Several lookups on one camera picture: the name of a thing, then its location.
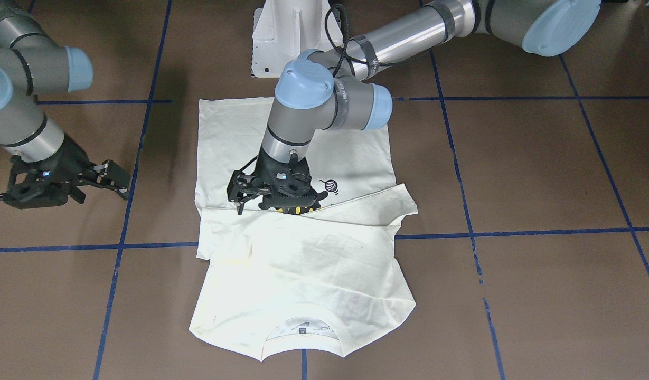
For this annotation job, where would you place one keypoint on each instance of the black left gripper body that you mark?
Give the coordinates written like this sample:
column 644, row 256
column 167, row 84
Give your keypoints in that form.
column 264, row 168

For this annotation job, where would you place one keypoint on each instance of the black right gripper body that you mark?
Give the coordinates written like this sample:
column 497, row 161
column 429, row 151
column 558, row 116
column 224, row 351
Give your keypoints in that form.
column 69, row 160

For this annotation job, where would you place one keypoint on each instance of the cream long-sleeve cat shirt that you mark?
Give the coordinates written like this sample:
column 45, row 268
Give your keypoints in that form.
column 325, row 279

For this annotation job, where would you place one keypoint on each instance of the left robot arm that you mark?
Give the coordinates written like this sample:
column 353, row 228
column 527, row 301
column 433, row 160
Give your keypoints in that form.
column 328, row 90

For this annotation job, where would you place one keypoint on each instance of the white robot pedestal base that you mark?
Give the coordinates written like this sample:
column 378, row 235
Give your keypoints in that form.
column 282, row 30

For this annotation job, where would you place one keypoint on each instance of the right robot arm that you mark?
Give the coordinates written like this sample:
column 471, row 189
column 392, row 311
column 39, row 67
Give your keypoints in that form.
column 31, row 64

